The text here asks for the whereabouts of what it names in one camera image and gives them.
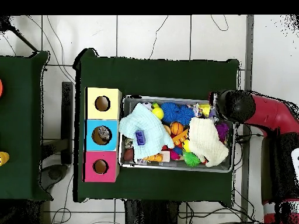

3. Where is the silver wire mesh bin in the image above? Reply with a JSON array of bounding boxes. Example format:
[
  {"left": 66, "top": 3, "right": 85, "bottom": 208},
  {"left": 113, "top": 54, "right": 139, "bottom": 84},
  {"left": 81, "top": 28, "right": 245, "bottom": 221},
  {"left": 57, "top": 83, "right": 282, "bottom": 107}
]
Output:
[{"left": 118, "top": 94, "right": 235, "bottom": 174}]

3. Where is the wooden box with three holes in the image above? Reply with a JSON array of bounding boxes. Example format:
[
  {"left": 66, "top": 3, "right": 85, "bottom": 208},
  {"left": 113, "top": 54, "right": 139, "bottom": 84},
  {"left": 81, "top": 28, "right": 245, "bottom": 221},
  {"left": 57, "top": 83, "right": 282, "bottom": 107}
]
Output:
[{"left": 82, "top": 87, "right": 123, "bottom": 183}]

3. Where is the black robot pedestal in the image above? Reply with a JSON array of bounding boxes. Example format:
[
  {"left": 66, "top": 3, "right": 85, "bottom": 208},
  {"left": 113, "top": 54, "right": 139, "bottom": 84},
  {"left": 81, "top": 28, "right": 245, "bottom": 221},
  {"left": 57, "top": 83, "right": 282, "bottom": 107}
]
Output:
[{"left": 123, "top": 199, "right": 180, "bottom": 224}]

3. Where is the small orange basketball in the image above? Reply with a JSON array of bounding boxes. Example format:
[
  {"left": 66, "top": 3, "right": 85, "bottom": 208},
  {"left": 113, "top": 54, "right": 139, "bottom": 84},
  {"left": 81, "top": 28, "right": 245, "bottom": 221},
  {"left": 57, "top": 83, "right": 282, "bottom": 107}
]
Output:
[{"left": 169, "top": 121, "right": 185, "bottom": 136}]

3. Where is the dark green table cloth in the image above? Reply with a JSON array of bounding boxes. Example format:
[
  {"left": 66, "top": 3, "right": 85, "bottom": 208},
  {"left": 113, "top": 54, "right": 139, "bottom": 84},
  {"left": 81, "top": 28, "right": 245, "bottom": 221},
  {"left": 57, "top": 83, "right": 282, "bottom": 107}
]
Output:
[
  {"left": 72, "top": 48, "right": 240, "bottom": 203},
  {"left": 0, "top": 50, "right": 53, "bottom": 202}
]

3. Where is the mint green waffle cloth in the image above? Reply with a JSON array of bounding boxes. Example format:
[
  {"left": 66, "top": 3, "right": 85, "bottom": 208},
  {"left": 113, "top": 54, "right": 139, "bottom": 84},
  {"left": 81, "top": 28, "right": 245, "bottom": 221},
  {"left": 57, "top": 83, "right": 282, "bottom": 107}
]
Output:
[{"left": 118, "top": 102, "right": 175, "bottom": 163}]

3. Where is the grey metal post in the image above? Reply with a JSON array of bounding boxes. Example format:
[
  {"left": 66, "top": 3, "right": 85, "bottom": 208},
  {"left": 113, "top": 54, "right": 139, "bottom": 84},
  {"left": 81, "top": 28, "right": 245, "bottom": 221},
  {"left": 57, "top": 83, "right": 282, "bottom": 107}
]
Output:
[{"left": 240, "top": 15, "right": 255, "bottom": 222}]

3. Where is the blue plastic building block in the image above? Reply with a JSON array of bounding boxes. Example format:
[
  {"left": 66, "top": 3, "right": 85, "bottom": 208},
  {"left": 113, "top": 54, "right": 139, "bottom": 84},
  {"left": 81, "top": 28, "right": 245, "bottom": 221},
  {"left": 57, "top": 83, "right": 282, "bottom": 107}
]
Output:
[{"left": 134, "top": 129, "right": 147, "bottom": 146}]

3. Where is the yellow wedge block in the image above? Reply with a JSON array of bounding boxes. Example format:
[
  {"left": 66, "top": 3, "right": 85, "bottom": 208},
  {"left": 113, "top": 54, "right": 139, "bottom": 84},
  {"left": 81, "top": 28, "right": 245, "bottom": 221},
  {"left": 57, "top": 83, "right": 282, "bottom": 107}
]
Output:
[{"left": 199, "top": 104, "right": 211, "bottom": 117}]

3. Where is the yellow tennis ball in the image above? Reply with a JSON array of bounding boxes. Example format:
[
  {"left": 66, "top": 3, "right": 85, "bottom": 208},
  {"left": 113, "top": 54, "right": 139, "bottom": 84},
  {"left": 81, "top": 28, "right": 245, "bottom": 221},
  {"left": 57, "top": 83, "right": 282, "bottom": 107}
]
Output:
[{"left": 151, "top": 106, "right": 165, "bottom": 120}]

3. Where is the purple knobbly rubber toy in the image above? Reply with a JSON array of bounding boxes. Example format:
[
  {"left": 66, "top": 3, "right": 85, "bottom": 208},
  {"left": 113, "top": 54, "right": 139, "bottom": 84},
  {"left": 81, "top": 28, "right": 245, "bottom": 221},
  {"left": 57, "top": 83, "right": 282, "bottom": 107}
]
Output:
[{"left": 215, "top": 122, "right": 230, "bottom": 143}]

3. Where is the blue spiky rubber ball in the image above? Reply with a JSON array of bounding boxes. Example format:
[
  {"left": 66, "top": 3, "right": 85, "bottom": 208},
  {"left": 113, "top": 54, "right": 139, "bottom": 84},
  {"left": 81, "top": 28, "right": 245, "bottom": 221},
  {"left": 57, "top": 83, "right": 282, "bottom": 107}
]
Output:
[
  {"left": 160, "top": 101, "right": 180, "bottom": 124},
  {"left": 176, "top": 104, "right": 196, "bottom": 126}
]

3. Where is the black rod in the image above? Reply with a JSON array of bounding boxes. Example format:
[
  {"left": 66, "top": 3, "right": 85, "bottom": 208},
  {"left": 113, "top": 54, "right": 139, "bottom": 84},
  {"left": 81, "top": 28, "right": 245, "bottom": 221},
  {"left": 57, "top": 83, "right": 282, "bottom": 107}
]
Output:
[{"left": 8, "top": 24, "right": 40, "bottom": 53}]

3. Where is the black power cable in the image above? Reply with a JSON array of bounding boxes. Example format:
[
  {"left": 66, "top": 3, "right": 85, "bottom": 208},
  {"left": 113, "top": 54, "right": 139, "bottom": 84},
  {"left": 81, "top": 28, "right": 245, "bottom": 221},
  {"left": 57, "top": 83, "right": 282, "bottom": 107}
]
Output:
[{"left": 235, "top": 132, "right": 263, "bottom": 144}]

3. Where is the yellow toy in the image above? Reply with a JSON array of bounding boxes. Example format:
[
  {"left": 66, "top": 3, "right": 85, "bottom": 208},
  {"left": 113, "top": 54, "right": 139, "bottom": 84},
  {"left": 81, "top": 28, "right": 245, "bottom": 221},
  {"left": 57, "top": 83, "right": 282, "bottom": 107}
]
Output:
[{"left": 0, "top": 151, "right": 11, "bottom": 167}]

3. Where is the cream waffle cloth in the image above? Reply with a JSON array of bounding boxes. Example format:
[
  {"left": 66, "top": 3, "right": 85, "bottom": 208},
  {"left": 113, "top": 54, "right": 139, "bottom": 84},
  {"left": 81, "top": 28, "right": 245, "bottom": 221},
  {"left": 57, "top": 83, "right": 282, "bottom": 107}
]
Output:
[{"left": 188, "top": 117, "right": 230, "bottom": 168}]

